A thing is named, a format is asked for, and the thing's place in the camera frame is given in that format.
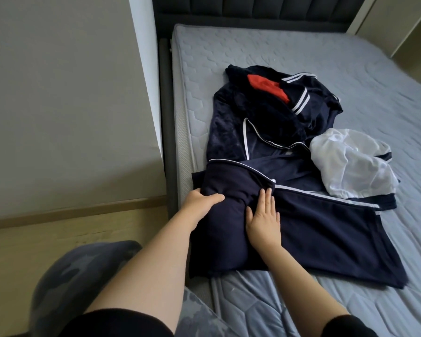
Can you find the person's left hand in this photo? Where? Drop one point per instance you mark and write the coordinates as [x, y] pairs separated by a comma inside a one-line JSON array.
[[200, 205]]

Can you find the person's right hand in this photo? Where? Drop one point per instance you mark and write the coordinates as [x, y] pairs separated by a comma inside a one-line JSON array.
[[264, 224]]

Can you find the navy white-striped track trousers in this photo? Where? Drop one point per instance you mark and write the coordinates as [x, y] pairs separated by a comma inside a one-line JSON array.
[[323, 228]]

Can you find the red and navy sports jacket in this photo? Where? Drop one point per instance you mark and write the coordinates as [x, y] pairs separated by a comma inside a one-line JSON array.
[[259, 122]]

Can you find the white and navy garment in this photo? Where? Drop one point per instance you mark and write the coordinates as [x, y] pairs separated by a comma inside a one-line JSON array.
[[351, 161]]

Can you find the grey quilted bed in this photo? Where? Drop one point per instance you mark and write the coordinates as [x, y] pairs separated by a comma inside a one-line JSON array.
[[379, 73]]

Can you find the person's right forearm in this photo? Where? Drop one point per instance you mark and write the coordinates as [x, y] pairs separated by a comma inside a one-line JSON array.
[[302, 291]]

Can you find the dark grey upholstered headboard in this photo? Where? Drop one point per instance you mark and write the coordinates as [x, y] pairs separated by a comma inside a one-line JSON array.
[[266, 7]]

